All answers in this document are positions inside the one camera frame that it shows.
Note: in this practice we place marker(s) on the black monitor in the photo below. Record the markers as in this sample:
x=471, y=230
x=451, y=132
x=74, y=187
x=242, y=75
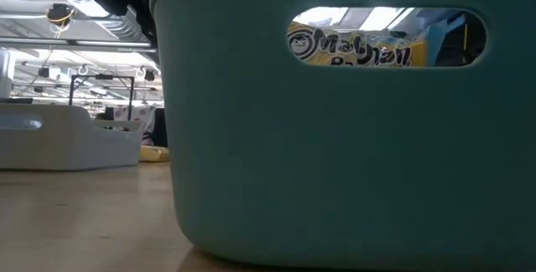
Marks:
x=17, y=101

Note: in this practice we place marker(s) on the teal plastic bin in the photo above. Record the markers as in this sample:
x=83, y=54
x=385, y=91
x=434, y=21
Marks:
x=335, y=159

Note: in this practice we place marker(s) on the black hanging cloth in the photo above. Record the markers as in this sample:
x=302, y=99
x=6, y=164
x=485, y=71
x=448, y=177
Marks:
x=160, y=125

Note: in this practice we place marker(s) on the yellow blue Maruchan ramen packet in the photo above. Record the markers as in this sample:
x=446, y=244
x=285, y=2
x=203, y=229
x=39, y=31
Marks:
x=414, y=56

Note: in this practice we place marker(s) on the white plastic bin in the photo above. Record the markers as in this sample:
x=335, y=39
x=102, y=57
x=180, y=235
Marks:
x=63, y=146

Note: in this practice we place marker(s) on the white patterned hanging cloth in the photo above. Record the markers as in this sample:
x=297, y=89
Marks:
x=138, y=117

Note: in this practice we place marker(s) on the black metal room frame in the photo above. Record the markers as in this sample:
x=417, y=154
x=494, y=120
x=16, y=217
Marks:
x=102, y=77

